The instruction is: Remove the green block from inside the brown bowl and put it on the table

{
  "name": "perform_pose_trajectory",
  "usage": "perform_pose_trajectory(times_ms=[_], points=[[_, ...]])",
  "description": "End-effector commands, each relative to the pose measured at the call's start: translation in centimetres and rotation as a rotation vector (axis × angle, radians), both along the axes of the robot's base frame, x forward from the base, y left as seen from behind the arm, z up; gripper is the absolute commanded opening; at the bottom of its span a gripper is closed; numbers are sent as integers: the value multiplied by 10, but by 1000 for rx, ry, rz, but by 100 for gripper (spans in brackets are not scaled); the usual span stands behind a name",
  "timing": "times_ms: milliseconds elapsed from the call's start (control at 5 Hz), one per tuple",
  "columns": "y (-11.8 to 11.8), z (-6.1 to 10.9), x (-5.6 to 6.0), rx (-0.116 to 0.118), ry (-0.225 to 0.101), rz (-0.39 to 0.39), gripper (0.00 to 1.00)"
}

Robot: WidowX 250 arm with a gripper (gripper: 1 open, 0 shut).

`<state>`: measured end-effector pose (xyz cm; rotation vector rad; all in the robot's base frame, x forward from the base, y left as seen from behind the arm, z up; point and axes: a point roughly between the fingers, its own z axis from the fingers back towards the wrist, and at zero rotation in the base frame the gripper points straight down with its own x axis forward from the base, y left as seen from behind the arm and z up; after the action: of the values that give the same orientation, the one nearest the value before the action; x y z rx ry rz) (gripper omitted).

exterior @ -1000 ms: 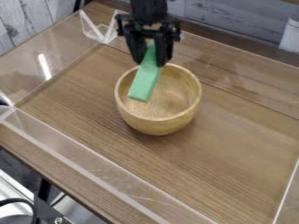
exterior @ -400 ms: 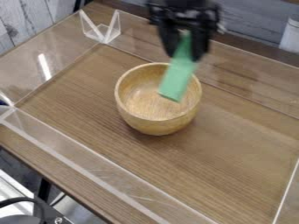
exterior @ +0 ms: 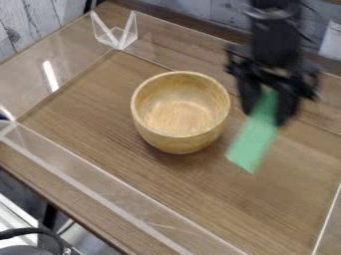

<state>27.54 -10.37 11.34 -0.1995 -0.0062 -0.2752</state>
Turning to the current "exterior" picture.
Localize black table leg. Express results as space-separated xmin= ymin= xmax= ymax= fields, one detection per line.
xmin=41 ymin=204 xmax=59 ymax=231

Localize light brown wooden bowl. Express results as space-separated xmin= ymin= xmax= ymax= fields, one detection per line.
xmin=131 ymin=71 xmax=231 ymax=154

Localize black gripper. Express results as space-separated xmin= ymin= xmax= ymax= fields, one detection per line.
xmin=223 ymin=46 xmax=321 ymax=127

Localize white cylindrical container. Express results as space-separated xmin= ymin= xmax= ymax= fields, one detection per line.
xmin=318 ymin=18 xmax=341 ymax=61

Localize black cable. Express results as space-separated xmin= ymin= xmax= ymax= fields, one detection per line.
xmin=0 ymin=226 xmax=65 ymax=255

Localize clear acrylic barrier walls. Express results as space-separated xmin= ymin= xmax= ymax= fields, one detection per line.
xmin=0 ymin=4 xmax=341 ymax=255

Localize green rectangular block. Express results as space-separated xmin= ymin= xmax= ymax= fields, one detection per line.
xmin=225 ymin=90 xmax=278 ymax=174

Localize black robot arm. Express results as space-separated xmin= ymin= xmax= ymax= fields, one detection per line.
xmin=225 ymin=0 xmax=321 ymax=127

